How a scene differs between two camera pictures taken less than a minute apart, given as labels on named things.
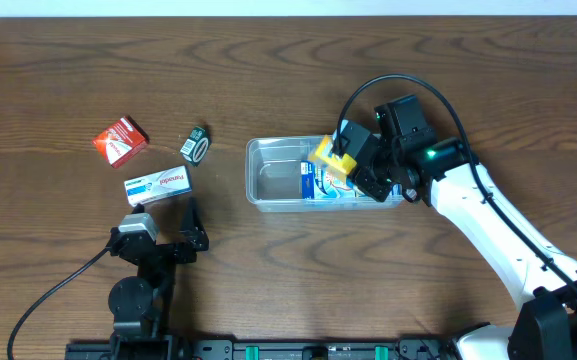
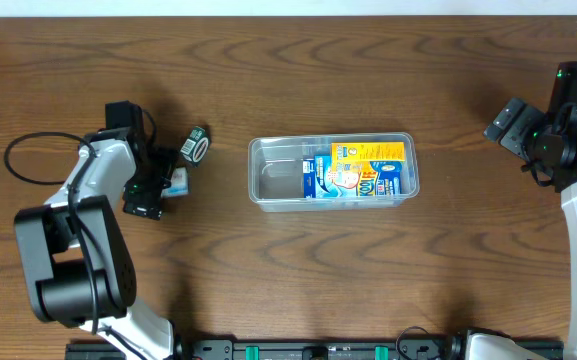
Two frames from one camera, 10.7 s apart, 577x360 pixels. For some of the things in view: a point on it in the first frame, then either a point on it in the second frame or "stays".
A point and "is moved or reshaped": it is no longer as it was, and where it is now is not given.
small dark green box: x=197 y=146 stays
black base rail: x=265 y=349 stays
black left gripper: x=195 y=235 -> x=145 y=207
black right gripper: x=373 y=181 -> x=528 y=138
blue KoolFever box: x=319 y=180 stays
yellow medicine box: x=344 y=163 is moved or reshaped
